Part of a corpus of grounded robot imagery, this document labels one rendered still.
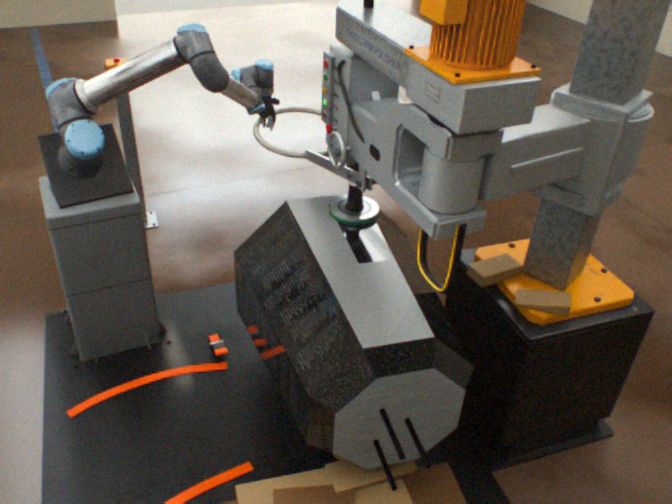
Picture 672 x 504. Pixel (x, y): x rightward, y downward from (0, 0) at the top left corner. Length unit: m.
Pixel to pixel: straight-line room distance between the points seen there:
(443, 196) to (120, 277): 1.72
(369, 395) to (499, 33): 1.18
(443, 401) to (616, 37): 1.33
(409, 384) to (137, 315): 1.61
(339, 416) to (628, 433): 1.61
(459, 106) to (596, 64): 0.71
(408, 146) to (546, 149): 0.45
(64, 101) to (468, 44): 1.71
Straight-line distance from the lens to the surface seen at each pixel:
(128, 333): 3.40
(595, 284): 2.81
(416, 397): 2.27
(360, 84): 2.45
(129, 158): 4.20
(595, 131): 2.34
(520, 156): 2.13
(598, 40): 2.35
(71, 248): 3.06
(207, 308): 3.63
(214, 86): 2.70
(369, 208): 2.81
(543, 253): 2.68
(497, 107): 1.84
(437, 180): 2.00
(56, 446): 3.12
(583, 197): 2.47
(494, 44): 1.82
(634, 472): 3.23
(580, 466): 3.15
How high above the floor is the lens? 2.33
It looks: 35 degrees down
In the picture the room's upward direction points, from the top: 3 degrees clockwise
